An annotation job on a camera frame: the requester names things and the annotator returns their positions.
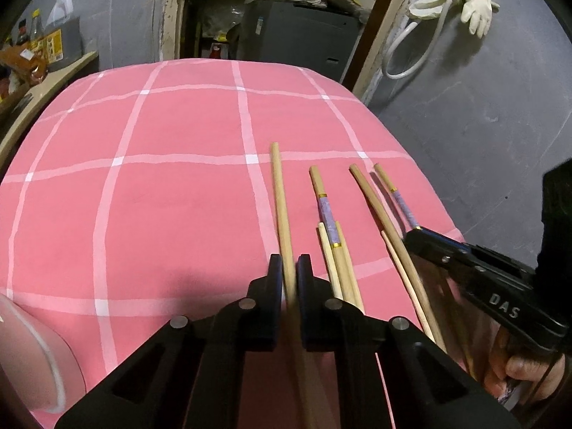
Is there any long curved wooden chopstick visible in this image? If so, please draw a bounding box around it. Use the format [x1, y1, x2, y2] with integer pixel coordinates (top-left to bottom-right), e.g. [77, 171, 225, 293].
[349, 164, 448, 352]

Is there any person's right hand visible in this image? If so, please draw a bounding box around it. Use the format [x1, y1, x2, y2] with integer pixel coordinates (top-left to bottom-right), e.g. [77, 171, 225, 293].
[483, 327, 566, 403]

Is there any short plain wooden chopstick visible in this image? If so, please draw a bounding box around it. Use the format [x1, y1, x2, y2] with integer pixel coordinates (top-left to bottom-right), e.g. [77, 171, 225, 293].
[334, 222, 365, 313]

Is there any purple banded wooden chopstick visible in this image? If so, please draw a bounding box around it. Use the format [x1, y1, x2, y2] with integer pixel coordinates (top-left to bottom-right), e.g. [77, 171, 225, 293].
[308, 164, 359, 307]

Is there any thin plain wooden chopstick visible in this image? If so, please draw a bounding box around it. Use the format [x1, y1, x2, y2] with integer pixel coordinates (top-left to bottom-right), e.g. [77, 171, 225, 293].
[317, 222, 343, 299]

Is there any pink checked tablecloth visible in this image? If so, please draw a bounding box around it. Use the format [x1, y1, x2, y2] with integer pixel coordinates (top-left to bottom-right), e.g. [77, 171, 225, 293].
[0, 58, 468, 429]

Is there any white rubber glove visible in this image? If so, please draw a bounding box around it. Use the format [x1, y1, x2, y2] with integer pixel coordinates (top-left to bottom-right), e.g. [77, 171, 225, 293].
[408, 0, 499, 39]

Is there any dark grey cabinet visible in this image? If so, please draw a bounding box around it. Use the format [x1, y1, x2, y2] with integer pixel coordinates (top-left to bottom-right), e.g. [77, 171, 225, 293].
[237, 0, 361, 82]

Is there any red fire extinguisher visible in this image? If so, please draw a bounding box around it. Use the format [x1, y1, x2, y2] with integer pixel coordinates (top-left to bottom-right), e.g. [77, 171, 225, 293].
[209, 43, 222, 59]

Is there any dark sauce bottle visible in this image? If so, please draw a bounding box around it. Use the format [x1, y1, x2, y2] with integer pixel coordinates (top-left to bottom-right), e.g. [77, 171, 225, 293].
[16, 19, 30, 45]

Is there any white plastic jug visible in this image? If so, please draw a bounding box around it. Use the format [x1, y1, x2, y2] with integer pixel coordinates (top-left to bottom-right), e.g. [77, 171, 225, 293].
[46, 0, 74, 25]

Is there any white flexible hose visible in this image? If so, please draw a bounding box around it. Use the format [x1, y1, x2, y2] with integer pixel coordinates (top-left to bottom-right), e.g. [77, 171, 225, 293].
[381, 0, 469, 82]

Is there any wooden door frame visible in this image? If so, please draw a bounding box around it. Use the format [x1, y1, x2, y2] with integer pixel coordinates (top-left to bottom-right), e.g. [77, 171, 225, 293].
[158, 0, 426, 99]

